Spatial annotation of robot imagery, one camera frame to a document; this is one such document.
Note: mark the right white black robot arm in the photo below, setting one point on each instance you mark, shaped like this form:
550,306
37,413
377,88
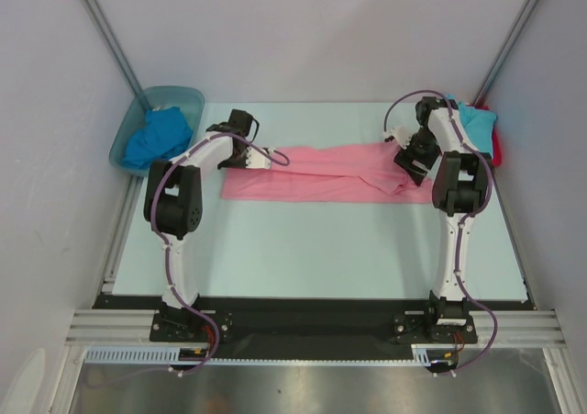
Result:
461,190

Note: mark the teal folded t shirt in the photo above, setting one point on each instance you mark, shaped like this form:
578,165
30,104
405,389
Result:
468,118

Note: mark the pink t shirt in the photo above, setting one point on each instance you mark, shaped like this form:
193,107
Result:
357,173

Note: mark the right aluminium corner post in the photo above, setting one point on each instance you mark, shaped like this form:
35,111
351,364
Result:
514,34

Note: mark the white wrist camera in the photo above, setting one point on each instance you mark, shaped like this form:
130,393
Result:
400,135
259,159

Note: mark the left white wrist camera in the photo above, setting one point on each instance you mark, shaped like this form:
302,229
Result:
259,159

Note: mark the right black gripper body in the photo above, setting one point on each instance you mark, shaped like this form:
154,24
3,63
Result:
414,164

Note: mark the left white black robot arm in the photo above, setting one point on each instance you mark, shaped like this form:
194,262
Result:
174,204

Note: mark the front aluminium rail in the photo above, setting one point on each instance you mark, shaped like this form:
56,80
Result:
109,327

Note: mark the right slotted cable duct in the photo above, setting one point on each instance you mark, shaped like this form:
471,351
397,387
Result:
436,354

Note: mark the red folded t shirt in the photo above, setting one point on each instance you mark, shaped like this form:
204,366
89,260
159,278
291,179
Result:
497,150

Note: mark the blue crumpled t shirt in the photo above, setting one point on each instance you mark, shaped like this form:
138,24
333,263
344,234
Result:
165,134

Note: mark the slotted cable duct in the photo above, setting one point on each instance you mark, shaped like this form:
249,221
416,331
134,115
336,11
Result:
436,354
145,355

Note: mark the left slotted cable duct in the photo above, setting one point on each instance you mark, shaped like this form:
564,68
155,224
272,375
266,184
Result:
145,355

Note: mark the aluminium corner post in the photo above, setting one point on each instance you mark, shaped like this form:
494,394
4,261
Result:
104,28
514,34

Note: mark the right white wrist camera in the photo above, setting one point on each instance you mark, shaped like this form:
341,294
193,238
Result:
400,135

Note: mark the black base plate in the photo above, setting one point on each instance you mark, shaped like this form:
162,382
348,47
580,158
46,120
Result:
296,329

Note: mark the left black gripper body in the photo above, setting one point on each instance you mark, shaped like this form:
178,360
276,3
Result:
238,160

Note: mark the left aluminium corner post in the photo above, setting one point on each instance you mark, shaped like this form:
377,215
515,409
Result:
104,28

